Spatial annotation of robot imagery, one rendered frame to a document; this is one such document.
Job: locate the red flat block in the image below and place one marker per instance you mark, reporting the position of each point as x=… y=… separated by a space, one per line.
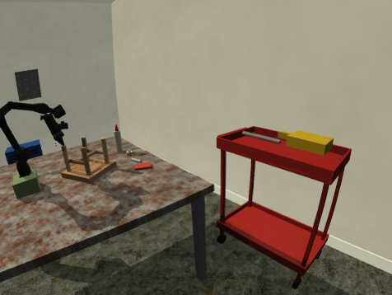
x=142 y=166

